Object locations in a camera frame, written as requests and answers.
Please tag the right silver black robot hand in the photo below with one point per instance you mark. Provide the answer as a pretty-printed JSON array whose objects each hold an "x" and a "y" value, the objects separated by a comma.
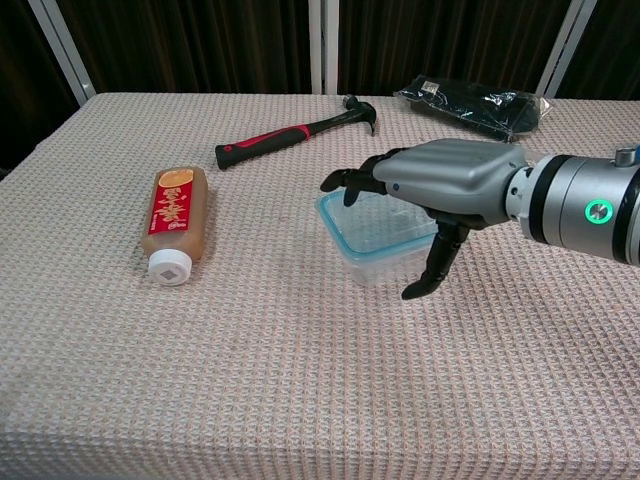
[{"x": 450, "y": 180}]

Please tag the blue container lid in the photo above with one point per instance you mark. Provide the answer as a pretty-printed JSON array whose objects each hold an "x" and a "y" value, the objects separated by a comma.
[{"x": 370, "y": 230}]

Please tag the clear plastic container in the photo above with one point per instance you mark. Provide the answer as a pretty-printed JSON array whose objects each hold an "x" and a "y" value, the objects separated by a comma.
[{"x": 380, "y": 272}]

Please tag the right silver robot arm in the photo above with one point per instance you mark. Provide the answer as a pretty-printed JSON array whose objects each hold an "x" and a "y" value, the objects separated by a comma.
[{"x": 575, "y": 205}]

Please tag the black item in plastic bag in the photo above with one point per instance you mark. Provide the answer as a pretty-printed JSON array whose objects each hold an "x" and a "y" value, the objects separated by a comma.
[{"x": 465, "y": 107}]

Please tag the black red claw hammer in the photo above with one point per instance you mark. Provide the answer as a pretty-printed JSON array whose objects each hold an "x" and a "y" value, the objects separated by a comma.
[{"x": 270, "y": 141}]

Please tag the beige waffle weave tablecloth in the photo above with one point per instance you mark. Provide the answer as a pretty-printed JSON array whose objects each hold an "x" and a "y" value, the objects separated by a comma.
[{"x": 250, "y": 360}]

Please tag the brown sauce bottle red label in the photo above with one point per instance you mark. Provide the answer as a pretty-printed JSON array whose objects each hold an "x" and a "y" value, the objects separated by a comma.
[{"x": 172, "y": 210}]

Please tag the black pleated curtain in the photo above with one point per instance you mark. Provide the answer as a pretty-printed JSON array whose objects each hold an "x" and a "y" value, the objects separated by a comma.
[{"x": 200, "y": 45}]

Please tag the white metal frame post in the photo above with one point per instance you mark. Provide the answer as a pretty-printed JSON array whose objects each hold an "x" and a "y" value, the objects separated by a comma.
[
  {"x": 65, "y": 55},
  {"x": 323, "y": 47},
  {"x": 562, "y": 55}
]

